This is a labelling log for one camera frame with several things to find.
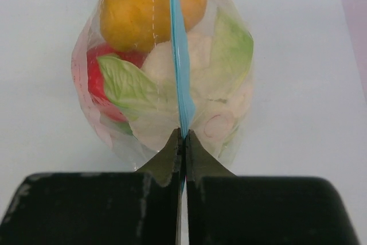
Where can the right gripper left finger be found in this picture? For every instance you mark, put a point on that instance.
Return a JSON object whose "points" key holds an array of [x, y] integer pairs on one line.
{"points": [[141, 207]]}

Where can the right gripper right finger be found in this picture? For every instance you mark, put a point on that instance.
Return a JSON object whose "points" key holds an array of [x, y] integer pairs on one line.
{"points": [[224, 208]]}

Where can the white cauliflower toy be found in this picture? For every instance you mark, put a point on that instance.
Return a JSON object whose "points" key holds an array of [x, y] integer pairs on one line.
{"points": [[220, 85]]}

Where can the red apple toy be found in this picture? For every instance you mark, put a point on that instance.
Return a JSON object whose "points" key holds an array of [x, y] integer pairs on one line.
{"points": [[96, 82]]}

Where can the clear zip top bag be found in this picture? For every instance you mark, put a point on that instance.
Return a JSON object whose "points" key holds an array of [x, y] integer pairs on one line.
{"points": [[118, 135]]}

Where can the green lettuce toy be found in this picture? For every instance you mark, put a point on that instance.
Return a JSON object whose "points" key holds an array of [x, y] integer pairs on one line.
{"points": [[129, 88]]}

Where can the orange fruit toy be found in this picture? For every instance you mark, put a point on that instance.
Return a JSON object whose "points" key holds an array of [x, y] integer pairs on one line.
{"points": [[141, 24]]}

